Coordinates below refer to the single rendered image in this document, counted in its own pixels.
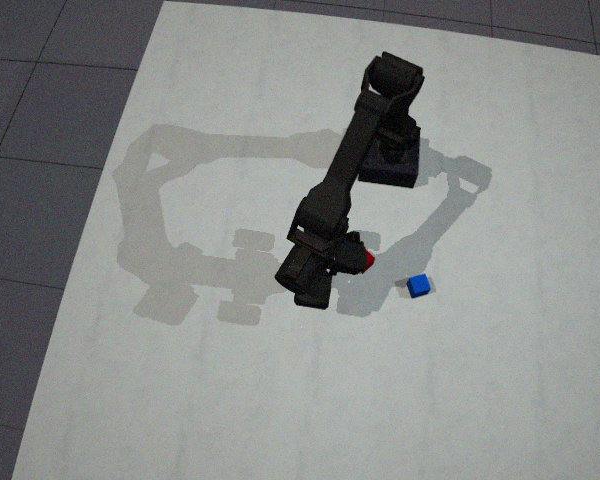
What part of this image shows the blue cube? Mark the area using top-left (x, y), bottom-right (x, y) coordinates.
top-left (406, 274), bottom-right (431, 298)

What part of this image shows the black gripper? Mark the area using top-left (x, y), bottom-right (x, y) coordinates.
top-left (294, 252), bottom-right (335, 310)

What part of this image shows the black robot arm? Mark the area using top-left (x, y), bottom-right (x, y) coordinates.
top-left (274, 51), bottom-right (425, 296)

